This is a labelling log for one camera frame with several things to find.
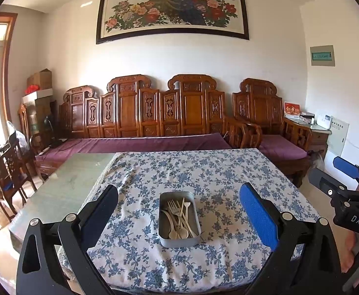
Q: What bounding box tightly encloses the green-sign wall panel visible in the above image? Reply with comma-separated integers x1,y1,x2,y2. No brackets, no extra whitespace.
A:
310,45,335,66

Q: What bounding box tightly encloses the purple sofa cushion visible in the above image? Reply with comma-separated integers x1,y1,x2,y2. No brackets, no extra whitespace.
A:
35,133,232,162

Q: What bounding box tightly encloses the black desk lamp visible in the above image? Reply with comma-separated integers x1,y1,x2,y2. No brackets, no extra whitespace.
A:
44,115,60,147

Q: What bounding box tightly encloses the brown cardboard box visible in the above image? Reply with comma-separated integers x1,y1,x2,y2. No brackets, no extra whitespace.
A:
28,68,53,89

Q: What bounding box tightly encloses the carved wooden chair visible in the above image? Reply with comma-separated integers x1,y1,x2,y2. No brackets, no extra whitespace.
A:
17,103,42,155

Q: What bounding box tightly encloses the blue floral tablecloth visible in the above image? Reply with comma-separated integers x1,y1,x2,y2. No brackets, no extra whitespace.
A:
61,148,321,289

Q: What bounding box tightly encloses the white plastic bag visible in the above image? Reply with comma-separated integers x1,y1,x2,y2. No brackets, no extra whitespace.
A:
7,120,29,148

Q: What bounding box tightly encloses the red standing card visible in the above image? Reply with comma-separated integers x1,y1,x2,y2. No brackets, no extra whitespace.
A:
284,101,301,119

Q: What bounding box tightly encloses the wooden door frame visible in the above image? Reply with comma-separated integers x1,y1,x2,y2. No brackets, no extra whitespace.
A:
0,12,18,130

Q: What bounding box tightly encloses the grey furry bundle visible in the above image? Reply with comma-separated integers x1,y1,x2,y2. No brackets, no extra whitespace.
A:
308,150,326,170

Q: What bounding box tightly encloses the grey metal tin box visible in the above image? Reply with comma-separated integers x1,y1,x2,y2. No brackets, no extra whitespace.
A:
159,191,202,248

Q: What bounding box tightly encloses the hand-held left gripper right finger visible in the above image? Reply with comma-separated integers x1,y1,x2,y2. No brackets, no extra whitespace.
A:
239,182,343,295

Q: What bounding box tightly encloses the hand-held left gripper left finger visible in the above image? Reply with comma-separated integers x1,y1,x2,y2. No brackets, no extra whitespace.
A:
16,184,119,295

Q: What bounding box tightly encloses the carved wooden armchair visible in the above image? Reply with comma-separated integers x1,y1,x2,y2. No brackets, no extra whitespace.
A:
232,78,313,188

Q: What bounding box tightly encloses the wooden side table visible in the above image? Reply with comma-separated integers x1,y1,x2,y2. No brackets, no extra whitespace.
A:
285,115,332,158

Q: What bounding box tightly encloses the white wall electrical panel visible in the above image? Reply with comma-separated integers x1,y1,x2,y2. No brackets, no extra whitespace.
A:
327,116,349,157

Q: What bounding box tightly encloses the person's right hand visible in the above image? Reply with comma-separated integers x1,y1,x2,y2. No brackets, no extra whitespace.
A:
341,230,359,274

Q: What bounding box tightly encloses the beige plastic fork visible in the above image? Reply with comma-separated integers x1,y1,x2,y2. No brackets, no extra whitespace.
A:
167,200,184,232

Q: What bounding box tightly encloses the purple armchair cushion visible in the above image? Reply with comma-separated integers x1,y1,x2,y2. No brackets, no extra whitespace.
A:
258,134,308,160

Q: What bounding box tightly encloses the white desk device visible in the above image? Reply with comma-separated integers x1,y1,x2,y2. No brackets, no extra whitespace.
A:
315,111,332,127

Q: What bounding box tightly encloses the carved wooden sofa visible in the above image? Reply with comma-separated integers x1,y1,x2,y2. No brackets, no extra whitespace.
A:
32,74,250,179

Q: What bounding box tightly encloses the wooden dining chair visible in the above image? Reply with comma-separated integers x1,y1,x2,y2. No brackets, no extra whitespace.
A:
0,141,38,222

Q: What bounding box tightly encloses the white-lidded carton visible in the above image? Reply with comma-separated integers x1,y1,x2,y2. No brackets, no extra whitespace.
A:
21,88,54,104

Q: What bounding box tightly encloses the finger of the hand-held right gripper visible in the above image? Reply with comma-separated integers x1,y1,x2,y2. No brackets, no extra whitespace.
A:
308,167,347,199
333,156,359,179

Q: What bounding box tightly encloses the framed peacock flower painting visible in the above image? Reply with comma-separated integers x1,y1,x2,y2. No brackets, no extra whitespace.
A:
96,0,250,44

